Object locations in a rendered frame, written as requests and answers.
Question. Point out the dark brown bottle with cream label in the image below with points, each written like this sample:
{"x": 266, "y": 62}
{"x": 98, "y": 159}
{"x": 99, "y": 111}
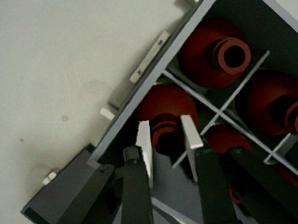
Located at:
{"x": 268, "y": 100}

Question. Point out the dark grey crate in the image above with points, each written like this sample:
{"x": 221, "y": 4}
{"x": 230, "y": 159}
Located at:
{"x": 270, "y": 30}

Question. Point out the grey square tray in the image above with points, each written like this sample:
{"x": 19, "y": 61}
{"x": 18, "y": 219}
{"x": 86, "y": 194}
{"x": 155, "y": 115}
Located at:
{"x": 60, "y": 192}

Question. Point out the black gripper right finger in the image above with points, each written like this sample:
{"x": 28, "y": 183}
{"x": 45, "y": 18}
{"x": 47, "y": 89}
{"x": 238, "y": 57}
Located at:
{"x": 267, "y": 196}

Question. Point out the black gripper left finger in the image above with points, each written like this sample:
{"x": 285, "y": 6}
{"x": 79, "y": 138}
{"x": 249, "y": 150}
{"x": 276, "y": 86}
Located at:
{"x": 100, "y": 198}

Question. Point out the dark red bottle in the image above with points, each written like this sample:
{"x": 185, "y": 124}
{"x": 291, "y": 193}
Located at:
{"x": 275, "y": 165}
{"x": 222, "y": 135}
{"x": 209, "y": 59}
{"x": 163, "y": 106}

